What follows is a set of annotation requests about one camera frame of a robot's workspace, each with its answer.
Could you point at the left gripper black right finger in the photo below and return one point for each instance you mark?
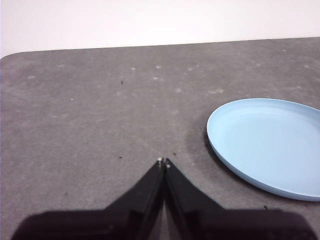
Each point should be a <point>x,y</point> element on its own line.
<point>200,222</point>

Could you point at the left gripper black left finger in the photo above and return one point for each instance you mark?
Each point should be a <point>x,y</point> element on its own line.
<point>130,220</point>

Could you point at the blue round plate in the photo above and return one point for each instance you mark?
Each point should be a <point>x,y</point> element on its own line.
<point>270,150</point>

